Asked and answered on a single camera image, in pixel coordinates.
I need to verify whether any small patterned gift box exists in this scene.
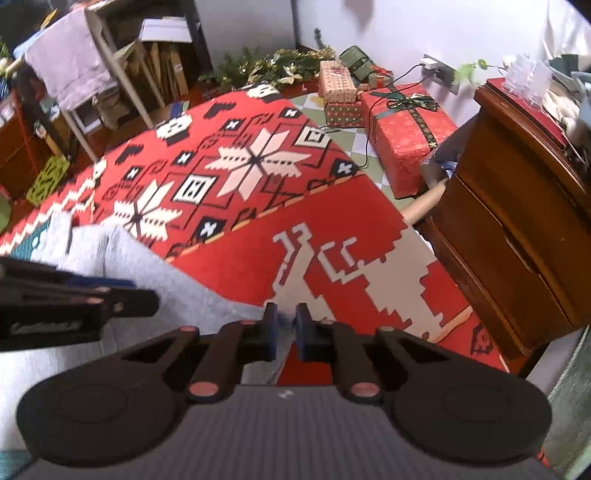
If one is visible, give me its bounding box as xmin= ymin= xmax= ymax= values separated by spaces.
xmin=320 ymin=60 xmax=358 ymax=104

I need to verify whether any green garland with ornaments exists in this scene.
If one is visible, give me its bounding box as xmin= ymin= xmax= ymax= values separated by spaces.
xmin=198 ymin=46 xmax=335 ymax=92

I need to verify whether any green cutting mat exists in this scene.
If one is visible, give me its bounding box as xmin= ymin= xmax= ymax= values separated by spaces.
xmin=9 ymin=220 xmax=50 ymax=261

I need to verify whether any pink towel on chair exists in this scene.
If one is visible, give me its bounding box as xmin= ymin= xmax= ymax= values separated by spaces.
xmin=24 ymin=8 xmax=115 ymax=111

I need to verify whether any brown wooden cabinet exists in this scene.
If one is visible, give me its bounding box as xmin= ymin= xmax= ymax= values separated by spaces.
xmin=420 ymin=79 xmax=590 ymax=359

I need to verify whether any white wooden chair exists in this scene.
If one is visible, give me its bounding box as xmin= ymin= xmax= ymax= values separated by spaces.
xmin=59 ymin=6 xmax=164 ymax=162

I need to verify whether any grey knit garment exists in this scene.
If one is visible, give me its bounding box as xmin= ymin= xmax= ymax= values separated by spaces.
xmin=1 ymin=214 xmax=263 ymax=450

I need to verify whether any large red gift box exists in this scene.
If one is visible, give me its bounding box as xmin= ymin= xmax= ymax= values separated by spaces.
xmin=361 ymin=84 xmax=457 ymax=199

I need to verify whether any lime green folding crate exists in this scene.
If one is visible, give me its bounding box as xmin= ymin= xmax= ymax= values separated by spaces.
xmin=26 ymin=155 xmax=70 ymax=207

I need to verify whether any red patterned blanket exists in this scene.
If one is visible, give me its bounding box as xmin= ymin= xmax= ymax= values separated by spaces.
xmin=1 ymin=87 xmax=505 ymax=369

